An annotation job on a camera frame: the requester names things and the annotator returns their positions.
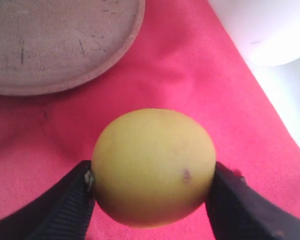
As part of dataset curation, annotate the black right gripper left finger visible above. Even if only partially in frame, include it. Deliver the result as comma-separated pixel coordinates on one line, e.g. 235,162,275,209
0,160,95,240

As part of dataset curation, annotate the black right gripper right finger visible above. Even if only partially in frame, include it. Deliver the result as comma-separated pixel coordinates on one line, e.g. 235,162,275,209
205,162,300,240

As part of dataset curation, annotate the yellow lemon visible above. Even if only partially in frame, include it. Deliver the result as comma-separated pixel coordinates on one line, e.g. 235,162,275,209
91,108,216,228

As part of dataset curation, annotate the red tablecloth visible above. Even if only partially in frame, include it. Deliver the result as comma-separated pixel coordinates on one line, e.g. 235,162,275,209
0,0,300,240

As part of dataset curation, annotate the brown round plate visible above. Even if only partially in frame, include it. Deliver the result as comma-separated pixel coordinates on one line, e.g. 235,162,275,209
0,0,146,96

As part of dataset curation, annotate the cream plastic tub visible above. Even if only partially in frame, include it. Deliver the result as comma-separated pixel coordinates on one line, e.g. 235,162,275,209
209,0,300,66

